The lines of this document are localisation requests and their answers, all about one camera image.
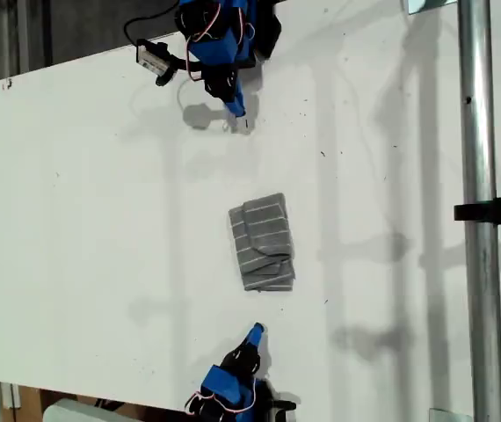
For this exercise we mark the black clamp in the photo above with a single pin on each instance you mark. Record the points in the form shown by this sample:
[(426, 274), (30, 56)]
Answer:
[(496, 211)]

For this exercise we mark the black camera stalk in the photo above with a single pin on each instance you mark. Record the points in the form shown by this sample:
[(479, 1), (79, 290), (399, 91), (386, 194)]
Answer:
[(176, 66)]

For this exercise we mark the grey striped towel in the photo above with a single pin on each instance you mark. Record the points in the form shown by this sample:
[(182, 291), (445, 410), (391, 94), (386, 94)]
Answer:
[(261, 242)]

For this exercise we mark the steel post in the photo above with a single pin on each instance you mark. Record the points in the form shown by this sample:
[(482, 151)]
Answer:
[(479, 264)]

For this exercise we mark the wooden table leg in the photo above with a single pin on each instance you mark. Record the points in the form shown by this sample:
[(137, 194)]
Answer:
[(28, 404)]

